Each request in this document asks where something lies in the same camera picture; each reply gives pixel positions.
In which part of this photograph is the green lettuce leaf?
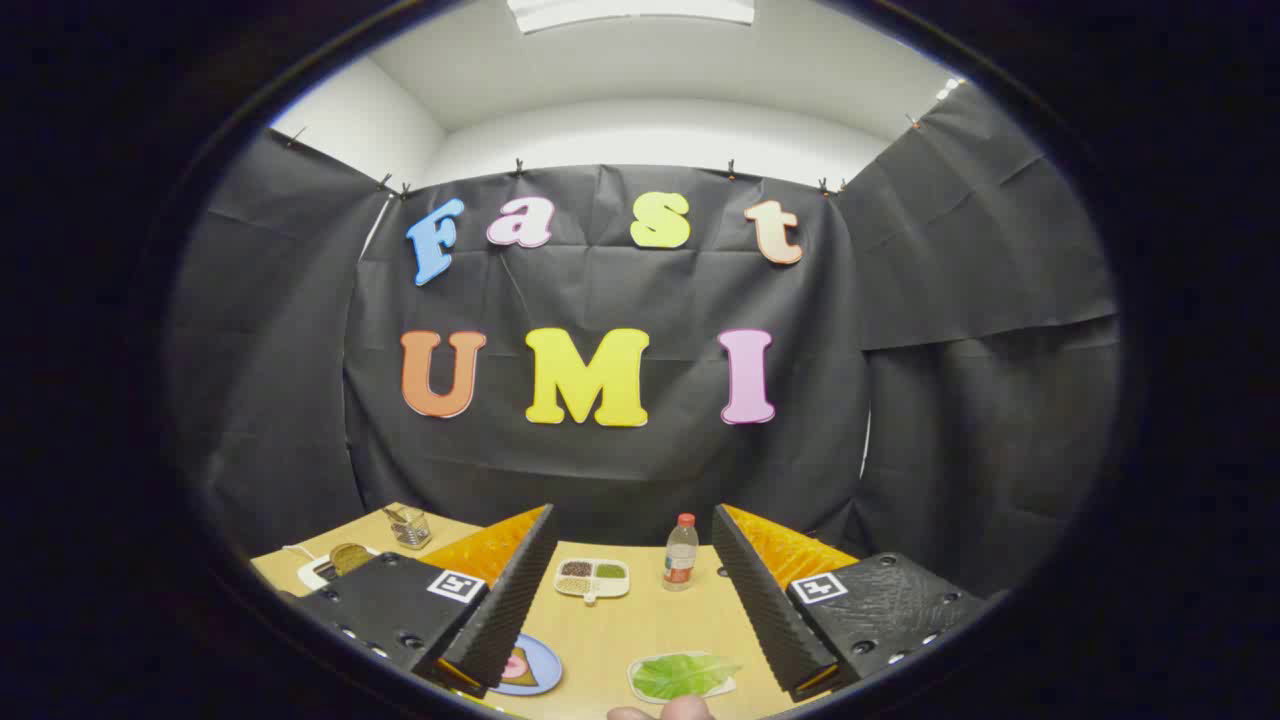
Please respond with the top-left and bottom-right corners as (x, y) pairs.
(632, 653), (743, 701)

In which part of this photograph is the clear bottle with red cap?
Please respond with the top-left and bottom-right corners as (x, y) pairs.
(662, 513), (700, 592)

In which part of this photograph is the blue plate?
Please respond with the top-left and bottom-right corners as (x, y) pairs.
(490, 633), (564, 698)

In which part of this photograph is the ceiling light panel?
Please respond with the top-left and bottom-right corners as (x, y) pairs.
(507, 0), (756, 34)

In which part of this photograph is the white toaster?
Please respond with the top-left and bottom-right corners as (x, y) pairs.
(298, 545), (381, 593)

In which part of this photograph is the metal wire utensil holder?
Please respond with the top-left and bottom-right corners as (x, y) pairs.
(388, 508), (433, 551)

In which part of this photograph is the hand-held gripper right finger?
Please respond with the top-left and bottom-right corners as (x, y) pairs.
(711, 503), (1001, 703)

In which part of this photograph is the white divided seasoning tray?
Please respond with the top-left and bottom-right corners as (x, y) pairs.
(554, 557), (632, 607)

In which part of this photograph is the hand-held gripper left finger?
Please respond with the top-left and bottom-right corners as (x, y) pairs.
(290, 503), (559, 699)

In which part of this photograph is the white square plate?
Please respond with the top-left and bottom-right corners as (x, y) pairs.
(627, 651), (739, 705)

